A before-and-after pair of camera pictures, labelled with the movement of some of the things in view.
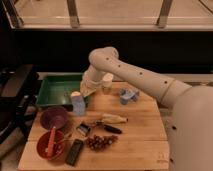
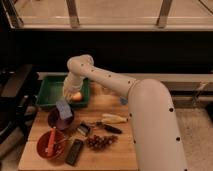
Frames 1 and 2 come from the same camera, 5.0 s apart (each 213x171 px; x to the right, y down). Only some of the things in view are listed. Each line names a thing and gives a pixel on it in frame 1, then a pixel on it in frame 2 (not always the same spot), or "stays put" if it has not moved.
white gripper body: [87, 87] to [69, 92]
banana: [113, 119] stays put
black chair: [19, 86] stays put
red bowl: [58, 148] stays put
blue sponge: [78, 103] to [64, 110]
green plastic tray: [54, 89] stays put
